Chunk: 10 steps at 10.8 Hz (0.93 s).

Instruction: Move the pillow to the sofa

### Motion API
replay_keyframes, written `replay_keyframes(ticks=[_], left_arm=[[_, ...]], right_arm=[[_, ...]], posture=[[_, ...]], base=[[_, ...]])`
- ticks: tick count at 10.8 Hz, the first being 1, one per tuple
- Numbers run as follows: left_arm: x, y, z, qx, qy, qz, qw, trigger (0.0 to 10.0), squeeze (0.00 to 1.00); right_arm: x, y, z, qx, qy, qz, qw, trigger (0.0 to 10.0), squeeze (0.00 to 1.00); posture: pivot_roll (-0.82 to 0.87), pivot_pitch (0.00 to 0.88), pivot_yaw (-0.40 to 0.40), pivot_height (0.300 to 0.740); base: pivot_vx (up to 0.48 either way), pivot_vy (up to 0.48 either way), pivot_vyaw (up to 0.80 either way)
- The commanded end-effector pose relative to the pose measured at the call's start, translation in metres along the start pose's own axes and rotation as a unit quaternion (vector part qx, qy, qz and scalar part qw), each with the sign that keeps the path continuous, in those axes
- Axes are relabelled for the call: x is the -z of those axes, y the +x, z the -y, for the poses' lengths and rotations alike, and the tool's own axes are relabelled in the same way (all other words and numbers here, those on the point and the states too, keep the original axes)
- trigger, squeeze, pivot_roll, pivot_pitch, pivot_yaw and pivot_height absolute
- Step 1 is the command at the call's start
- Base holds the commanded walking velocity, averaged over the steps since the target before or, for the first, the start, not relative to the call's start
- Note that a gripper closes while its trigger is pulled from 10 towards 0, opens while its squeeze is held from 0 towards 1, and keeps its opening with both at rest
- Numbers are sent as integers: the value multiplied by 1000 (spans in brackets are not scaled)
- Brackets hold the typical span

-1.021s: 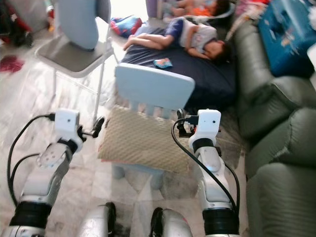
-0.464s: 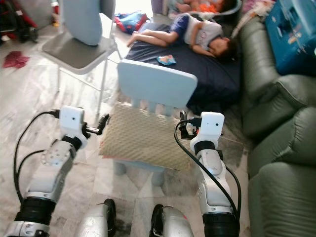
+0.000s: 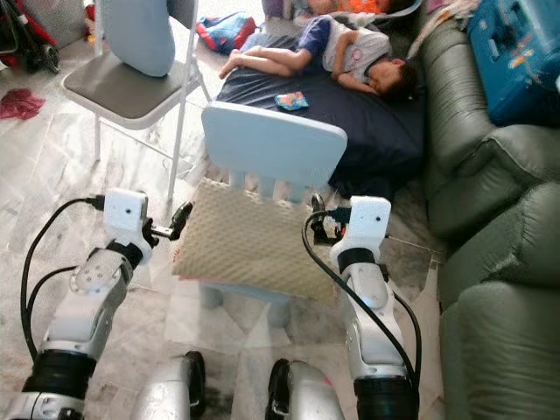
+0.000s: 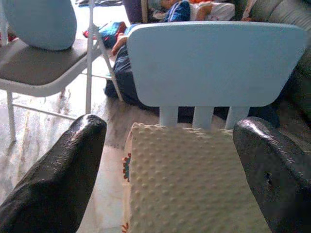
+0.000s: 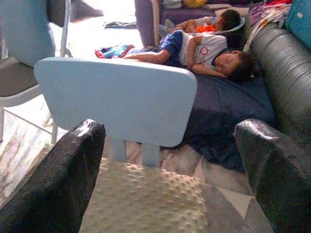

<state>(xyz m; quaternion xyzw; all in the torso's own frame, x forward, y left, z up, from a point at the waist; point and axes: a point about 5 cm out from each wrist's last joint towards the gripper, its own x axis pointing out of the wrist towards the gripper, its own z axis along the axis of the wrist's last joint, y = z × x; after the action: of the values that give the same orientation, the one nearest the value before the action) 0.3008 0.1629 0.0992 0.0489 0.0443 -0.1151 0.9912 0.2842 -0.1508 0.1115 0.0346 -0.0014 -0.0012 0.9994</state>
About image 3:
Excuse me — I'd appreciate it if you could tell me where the beige dotted pillow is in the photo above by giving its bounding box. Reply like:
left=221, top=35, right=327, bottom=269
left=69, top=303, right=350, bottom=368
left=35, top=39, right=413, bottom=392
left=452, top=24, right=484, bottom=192
left=171, top=178, right=342, bottom=304

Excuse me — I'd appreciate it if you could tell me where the green leather sofa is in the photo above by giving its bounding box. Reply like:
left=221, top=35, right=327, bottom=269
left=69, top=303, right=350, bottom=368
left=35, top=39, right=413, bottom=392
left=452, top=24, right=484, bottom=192
left=416, top=16, right=560, bottom=420

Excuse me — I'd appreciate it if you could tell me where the pale blue plastic child chair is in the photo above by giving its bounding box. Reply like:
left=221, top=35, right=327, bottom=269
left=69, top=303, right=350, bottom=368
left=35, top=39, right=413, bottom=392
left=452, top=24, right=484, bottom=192
left=198, top=100, right=349, bottom=332

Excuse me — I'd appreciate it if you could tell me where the navy blue floor mattress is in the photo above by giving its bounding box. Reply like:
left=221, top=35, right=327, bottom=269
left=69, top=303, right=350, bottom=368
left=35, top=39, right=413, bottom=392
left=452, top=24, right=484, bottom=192
left=213, top=33, right=428, bottom=199

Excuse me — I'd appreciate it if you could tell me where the small colourful packet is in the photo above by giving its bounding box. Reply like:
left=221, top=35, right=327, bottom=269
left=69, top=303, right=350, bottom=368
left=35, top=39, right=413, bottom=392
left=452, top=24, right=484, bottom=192
left=274, top=91, right=311, bottom=113

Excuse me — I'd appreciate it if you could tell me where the grey folding chair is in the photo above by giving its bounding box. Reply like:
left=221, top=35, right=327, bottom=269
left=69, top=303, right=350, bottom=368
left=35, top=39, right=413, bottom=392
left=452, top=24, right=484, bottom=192
left=60, top=0, right=213, bottom=207

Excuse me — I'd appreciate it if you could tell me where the sleeping child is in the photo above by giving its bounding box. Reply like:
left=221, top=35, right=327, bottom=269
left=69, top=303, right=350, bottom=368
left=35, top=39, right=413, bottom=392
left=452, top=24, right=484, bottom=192
left=219, top=15, right=420, bottom=97

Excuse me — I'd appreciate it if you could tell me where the silver left robot leg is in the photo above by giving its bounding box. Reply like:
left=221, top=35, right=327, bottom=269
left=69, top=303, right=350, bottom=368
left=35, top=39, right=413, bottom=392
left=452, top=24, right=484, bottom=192
left=131, top=351, right=207, bottom=420

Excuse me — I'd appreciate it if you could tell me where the silver robot leg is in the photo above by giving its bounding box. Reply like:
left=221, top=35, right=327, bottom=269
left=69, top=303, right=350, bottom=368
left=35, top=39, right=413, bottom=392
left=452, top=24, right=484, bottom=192
left=266, top=358, right=347, bottom=420
left=131, top=351, right=207, bottom=420

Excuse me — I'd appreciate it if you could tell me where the silver right robot leg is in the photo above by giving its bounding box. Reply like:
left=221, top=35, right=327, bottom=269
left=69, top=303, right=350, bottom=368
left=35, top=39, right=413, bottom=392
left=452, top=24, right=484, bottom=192
left=266, top=358, right=347, bottom=420

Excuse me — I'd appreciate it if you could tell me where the blue and red bag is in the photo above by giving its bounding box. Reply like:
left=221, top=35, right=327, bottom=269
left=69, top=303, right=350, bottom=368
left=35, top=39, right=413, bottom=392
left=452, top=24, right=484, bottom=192
left=197, top=11, right=257, bottom=54

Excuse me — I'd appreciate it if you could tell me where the red cloth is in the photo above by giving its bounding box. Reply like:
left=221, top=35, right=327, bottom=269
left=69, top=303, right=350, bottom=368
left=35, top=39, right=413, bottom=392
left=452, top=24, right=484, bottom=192
left=0, top=87, right=46, bottom=122

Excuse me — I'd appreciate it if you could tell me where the baby bouncer with orange toys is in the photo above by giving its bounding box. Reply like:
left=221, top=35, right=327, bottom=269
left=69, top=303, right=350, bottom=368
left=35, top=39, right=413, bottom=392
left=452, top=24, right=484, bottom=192
left=287, top=0, right=426, bottom=21

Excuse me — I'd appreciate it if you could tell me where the white cloth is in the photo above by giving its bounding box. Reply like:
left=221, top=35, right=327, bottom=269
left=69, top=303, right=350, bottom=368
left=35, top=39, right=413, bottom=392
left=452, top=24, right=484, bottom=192
left=406, top=0, right=483, bottom=59

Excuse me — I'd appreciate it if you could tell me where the black and red stroller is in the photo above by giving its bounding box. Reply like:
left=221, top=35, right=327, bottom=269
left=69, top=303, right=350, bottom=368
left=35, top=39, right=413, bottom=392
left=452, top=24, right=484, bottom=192
left=0, top=0, right=61, bottom=76

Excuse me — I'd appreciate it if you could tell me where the blue plastic toy case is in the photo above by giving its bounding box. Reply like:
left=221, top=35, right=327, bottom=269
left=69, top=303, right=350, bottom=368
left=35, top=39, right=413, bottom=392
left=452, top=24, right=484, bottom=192
left=467, top=0, right=560, bottom=129

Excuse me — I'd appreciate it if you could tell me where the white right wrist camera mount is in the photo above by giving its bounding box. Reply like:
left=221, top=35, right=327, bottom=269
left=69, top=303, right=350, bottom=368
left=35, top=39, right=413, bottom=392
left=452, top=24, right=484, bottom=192
left=341, top=196, right=392, bottom=256

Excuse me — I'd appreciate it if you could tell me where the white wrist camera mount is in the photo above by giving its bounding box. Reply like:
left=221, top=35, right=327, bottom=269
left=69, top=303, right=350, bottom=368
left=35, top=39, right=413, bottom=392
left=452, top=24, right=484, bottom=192
left=341, top=196, right=392, bottom=256
left=102, top=188, right=151, bottom=255

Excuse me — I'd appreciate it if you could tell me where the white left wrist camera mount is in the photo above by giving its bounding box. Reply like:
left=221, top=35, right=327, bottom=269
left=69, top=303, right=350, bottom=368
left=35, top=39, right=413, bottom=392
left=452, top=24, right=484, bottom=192
left=102, top=188, right=151, bottom=255

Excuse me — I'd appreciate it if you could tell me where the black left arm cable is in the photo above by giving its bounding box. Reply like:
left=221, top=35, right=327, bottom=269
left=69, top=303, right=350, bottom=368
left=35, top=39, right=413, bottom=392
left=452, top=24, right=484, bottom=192
left=19, top=195, right=106, bottom=361

